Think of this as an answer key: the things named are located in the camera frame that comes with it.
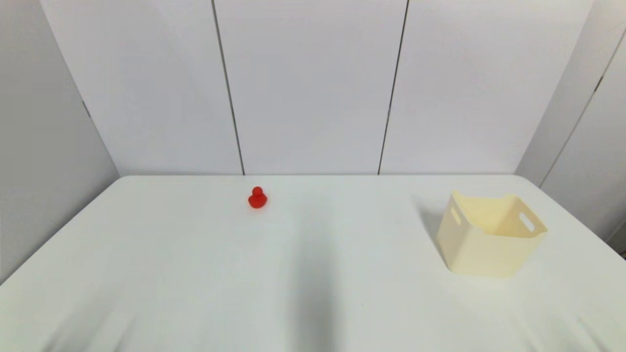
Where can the red rubber duck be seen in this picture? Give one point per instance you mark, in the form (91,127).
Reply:
(257,199)

